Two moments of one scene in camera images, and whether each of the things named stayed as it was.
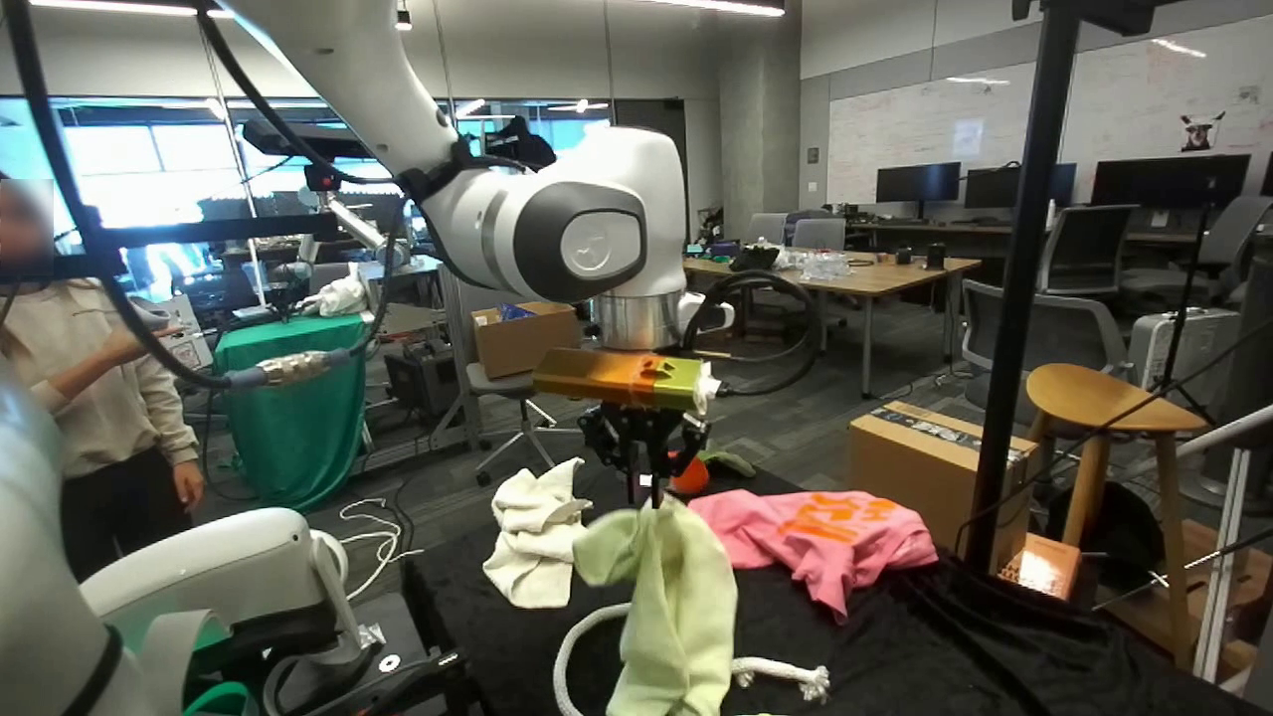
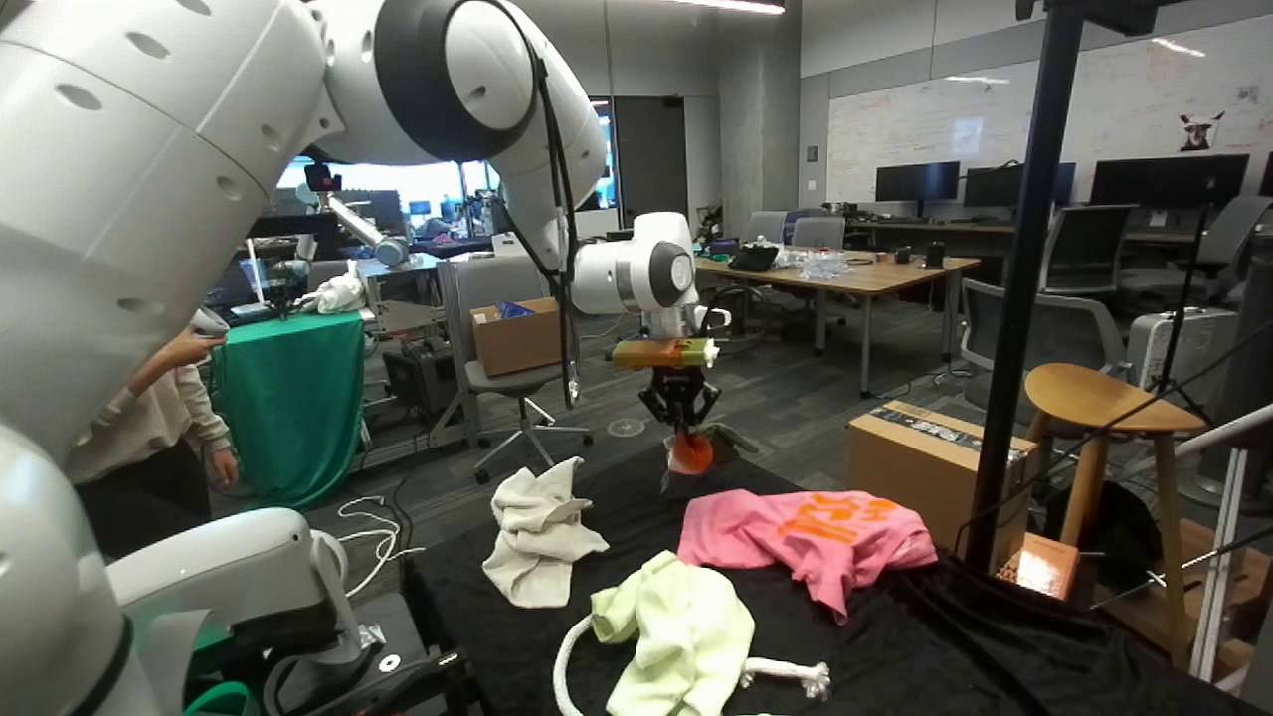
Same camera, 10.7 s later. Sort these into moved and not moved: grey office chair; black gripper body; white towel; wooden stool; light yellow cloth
Moved: light yellow cloth; black gripper body
Not moved: white towel; wooden stool; grey office chair
